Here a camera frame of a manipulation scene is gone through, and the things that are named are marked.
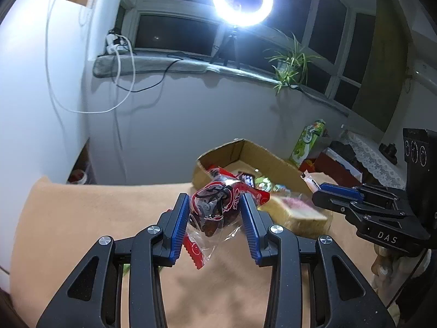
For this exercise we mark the green printed carton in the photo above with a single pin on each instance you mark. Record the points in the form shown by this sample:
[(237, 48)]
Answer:
[(305, 141)]

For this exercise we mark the red box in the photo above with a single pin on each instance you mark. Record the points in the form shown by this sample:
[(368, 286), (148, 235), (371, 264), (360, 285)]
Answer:
[(331, 169)]

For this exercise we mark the black tripod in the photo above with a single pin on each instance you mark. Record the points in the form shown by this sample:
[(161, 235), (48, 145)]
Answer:
[(229, 42)]

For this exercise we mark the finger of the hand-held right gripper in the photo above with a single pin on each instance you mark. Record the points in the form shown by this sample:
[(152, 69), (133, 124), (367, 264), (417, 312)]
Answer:
[(336, 189), (327, 201)]

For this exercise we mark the red white container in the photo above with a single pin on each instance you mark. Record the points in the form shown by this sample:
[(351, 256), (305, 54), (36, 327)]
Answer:
[(78, 176)]

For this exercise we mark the pink white snack packet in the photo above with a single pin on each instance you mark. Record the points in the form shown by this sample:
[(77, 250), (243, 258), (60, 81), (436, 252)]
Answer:
[(311, 181)]

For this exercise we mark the tan table cloth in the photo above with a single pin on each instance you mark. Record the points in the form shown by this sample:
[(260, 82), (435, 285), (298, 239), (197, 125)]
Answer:
[(85, 211)]

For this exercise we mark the small dark object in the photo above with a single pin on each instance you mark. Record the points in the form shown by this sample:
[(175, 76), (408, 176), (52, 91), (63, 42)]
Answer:
[(389, 152)]

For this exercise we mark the black bag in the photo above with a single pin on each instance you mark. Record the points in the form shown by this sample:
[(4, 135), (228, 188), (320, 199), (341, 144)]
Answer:
[(344, 152)]

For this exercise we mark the grey stone windowsill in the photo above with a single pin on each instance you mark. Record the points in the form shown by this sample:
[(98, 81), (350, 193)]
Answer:
[(143, 65)]

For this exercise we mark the olive curtain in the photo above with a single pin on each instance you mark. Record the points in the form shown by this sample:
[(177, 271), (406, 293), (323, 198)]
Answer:
[(382, 68)]

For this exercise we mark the light green snack packet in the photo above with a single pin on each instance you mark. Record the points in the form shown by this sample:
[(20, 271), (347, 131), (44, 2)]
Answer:
[(268, 182)]

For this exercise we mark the white framed window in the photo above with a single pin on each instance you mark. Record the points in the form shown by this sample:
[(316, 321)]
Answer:
[(177, 30)]

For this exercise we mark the potted spider plant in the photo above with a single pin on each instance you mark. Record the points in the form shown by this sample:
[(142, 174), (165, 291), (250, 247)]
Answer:
[(290, 61)]

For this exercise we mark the white refrigerator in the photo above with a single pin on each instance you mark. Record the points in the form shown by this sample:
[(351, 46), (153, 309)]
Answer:
[(34, 92)]

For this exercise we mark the clear bread packet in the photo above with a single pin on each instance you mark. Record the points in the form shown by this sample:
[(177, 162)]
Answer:
[(293, 215)]

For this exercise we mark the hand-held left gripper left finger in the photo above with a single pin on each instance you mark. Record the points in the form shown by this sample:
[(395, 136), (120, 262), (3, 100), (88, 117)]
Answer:
[(177, 225)]

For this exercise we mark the white power strip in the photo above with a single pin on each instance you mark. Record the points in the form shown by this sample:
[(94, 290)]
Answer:
[(114, 46)]

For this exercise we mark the red clear snack packet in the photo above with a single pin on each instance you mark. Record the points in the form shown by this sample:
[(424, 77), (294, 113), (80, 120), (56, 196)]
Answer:
[(218, 201)]

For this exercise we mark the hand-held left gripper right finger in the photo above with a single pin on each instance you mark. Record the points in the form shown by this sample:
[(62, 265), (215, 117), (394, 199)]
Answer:
[(251, 225)]

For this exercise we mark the white lace cloth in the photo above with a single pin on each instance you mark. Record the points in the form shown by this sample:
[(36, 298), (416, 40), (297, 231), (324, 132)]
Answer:
[(375, 164)]

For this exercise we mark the dark blue snack bar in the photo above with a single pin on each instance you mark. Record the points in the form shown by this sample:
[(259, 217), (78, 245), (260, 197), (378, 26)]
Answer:
[(246, 178)]

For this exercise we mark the brown cardboard box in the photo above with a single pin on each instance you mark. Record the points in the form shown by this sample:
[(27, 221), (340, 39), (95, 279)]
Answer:
[(263, 155)]

